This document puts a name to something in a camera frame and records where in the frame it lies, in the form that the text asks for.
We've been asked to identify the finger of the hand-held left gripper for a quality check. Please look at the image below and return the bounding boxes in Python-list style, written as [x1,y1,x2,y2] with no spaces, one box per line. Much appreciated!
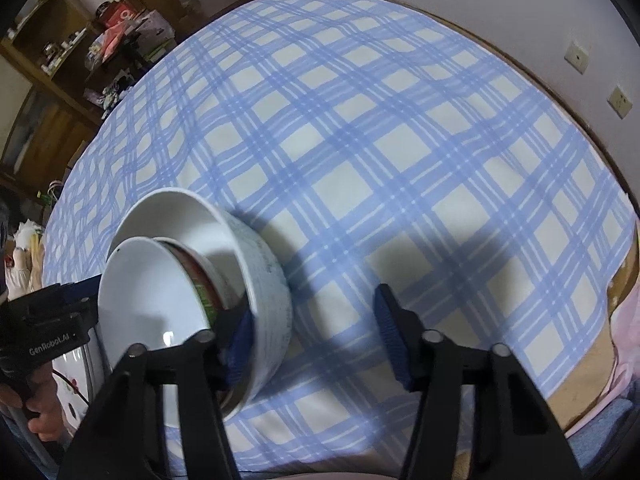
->
[60,275,105,302]
[7,284,93,318]

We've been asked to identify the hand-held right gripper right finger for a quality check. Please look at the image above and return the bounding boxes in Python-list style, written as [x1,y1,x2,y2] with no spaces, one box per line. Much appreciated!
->
[374,284,583,480]

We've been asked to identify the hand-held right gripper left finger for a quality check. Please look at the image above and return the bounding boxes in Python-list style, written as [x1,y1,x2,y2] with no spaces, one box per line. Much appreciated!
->
[57,305,257,480]

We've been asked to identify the wide red patterned bowl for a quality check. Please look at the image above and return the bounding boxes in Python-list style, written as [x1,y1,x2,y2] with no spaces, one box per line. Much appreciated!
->
[97,237,223,428]

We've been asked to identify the large white bowl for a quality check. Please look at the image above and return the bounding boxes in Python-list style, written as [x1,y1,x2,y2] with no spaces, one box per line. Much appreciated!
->
[107,187,293,423]

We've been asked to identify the white cherry print plate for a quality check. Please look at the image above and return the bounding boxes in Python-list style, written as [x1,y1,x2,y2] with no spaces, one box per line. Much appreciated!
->
[52,345,107,428]

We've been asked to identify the person's left hand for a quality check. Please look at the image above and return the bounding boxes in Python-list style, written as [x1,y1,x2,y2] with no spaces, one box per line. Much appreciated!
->
[0,362,71,443]

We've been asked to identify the white pink plush doll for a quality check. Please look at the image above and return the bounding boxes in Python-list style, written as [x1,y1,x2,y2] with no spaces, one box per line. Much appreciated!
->
[7,220,49,301]

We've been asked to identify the blue plaid bed sheet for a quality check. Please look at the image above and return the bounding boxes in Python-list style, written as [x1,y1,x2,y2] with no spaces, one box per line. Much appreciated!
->
[42,0,636,471]

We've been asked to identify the small folding table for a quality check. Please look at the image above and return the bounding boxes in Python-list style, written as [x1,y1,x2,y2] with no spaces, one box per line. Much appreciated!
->
[85,25,151,82]

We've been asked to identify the wooden corner shelf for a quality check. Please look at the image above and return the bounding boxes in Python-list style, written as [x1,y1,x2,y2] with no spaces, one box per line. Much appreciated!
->
[0,0,112,126]

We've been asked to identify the pink cloth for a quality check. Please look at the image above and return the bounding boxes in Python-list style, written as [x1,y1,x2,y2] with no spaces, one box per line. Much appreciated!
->
[570,290,640,436]

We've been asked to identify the dark blue cloth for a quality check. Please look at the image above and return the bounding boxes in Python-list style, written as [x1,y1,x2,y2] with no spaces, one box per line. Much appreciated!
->
[567,397,638,480]

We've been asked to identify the white storage boxes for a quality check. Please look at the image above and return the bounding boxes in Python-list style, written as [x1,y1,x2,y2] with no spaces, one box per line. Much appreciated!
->
[135,10,178,59]

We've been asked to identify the red box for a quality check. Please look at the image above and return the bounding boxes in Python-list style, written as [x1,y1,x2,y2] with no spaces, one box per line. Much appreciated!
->
[102,2,139,29]

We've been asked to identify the thin dark cable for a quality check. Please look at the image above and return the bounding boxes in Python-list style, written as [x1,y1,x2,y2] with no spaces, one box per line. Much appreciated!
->
[51,369,92,407]

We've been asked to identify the wooden bed frame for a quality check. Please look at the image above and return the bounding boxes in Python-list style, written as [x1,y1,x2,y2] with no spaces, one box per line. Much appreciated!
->
[425,10,640,433]

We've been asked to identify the beige wall socket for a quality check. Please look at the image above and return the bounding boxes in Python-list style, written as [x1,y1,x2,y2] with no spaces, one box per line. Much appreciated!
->
[564,40,591,75]
[606,85,633,120]

